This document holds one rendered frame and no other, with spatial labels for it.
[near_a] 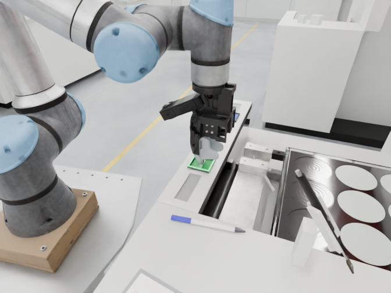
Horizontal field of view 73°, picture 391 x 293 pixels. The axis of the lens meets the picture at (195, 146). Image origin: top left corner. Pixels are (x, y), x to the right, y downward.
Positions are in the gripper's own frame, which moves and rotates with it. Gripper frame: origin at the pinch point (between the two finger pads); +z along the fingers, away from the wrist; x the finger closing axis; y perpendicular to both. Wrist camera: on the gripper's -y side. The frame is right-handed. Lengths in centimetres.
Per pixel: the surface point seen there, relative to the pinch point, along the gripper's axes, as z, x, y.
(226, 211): 9.4, -5.7, 9.0
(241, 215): 9.4, -5.4, 12.6
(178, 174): 1.3, -5.6, -3.0
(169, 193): 1.3, -12.2, -2.2
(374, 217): 7.5, 3.2, 40.8
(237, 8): 66, 796, -180
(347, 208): 7.5, 3.8, 35.3
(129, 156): 97, 101, -102
